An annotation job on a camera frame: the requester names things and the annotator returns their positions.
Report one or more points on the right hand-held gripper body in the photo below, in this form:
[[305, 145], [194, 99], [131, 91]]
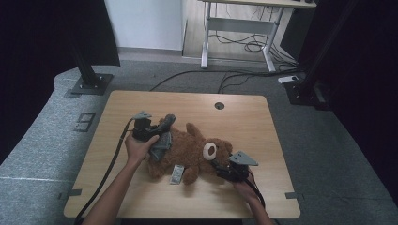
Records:
[[234, 172]]

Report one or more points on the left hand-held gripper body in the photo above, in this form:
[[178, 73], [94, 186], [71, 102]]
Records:
[[144, 131]]

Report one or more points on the grey fuzzy cloth garment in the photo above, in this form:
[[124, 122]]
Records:
[[161, 146]]

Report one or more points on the brown plush teddy bear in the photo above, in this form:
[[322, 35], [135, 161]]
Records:
[[187, 150]]

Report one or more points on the person's left hand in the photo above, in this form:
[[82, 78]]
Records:
[[136, 151]]

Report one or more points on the person's right hand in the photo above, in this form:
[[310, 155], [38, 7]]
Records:
[[247, 190]]

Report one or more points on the grey floor socket cover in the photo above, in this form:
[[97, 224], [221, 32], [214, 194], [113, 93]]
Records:
[[85, 122]]

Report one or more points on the dark round table grommet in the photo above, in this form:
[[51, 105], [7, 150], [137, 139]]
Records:
[[219, 105]]

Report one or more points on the black metal stand with base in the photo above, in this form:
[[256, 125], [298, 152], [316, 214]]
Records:
[[89, 78], [305, 90]]

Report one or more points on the white power strip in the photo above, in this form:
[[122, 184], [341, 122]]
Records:
[[287, 79]]

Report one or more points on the black curtain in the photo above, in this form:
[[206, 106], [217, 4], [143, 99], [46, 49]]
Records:
[[369, 78], [37, 62]]

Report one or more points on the dark panel under desk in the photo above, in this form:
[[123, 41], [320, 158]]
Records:
[[297, 31]]

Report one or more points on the white metal desk frame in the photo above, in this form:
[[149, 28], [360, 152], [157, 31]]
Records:
[[241, 26]]

